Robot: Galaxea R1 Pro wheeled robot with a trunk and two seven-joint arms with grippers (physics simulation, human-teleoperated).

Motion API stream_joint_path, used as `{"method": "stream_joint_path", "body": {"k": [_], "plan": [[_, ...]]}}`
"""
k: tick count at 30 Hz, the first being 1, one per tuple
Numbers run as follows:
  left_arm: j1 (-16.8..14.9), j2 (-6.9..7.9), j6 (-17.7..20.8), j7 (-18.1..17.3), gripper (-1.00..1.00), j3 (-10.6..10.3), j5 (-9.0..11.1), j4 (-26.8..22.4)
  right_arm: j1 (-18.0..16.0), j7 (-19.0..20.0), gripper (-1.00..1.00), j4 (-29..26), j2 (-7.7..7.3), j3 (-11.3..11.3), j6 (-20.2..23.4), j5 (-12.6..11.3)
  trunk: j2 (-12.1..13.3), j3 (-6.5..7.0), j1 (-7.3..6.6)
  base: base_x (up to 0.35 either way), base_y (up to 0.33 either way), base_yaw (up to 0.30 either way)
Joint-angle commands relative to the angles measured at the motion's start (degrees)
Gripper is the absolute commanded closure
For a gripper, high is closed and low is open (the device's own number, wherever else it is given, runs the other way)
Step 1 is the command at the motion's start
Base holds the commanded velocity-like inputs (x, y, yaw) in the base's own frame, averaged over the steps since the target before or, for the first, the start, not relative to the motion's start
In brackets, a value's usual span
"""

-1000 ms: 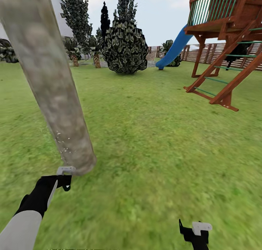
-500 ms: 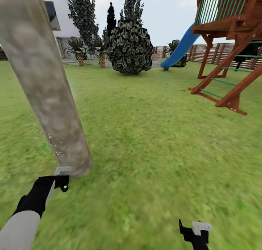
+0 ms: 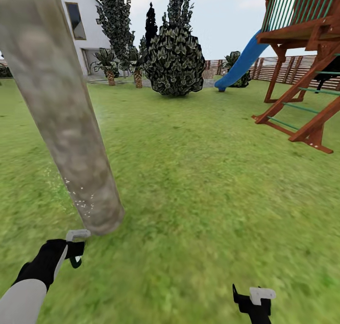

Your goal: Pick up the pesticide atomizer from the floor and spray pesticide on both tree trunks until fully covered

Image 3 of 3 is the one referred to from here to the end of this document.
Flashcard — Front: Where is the pesticide atomizer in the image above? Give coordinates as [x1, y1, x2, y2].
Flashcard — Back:
[69, 256, 81, 268]

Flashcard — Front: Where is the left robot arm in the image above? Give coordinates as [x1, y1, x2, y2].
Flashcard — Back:
[0, 229, 90, 324]

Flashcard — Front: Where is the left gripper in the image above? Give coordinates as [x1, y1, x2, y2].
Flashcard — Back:
[67, 241, 85, 259]

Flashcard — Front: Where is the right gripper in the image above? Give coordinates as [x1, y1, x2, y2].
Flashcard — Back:
[233, 291, 271, 322]

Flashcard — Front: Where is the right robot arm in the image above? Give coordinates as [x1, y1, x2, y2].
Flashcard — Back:
[233, 287, 276, 324]

